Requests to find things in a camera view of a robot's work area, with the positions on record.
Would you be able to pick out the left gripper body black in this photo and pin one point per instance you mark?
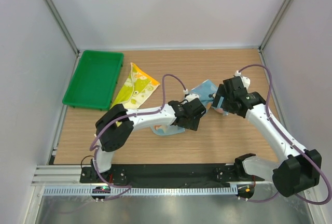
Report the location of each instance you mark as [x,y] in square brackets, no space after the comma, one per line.
[192,124]

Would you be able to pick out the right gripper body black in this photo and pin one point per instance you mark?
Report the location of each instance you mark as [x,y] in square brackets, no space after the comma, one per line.
[226,102]

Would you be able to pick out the blue polka dot towel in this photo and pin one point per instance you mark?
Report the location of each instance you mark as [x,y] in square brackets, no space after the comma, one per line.
[203,90]

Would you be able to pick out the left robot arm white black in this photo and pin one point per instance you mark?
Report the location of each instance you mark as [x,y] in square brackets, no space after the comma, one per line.
[115,127]

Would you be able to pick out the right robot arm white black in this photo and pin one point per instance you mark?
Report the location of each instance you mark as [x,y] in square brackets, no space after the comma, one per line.
[298,169]

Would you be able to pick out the yellow green patterned towel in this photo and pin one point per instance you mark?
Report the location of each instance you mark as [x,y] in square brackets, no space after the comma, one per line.
[137,88]

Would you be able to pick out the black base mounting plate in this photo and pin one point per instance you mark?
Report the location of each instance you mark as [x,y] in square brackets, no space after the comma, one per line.
[172,176]

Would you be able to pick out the green plastic tray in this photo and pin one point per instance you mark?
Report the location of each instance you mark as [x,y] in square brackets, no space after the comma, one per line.
[94,81]

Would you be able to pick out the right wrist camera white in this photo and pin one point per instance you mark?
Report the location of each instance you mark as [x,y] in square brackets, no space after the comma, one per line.
[245,80]

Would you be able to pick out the white slotted cable duct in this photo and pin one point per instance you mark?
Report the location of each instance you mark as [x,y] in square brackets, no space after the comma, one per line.
[104,191]

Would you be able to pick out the right aluminium frame post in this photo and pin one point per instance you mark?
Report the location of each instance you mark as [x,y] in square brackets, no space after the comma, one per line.
[276,21]

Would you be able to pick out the aluminium frame post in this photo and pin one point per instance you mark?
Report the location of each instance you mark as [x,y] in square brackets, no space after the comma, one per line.
[276,21]
[58,19]

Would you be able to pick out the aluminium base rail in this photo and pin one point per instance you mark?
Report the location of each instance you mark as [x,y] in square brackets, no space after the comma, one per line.
[60,174]

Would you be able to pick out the left aluminium frame post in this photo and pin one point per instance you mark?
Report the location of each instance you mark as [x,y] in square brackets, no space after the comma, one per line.
[58,19]

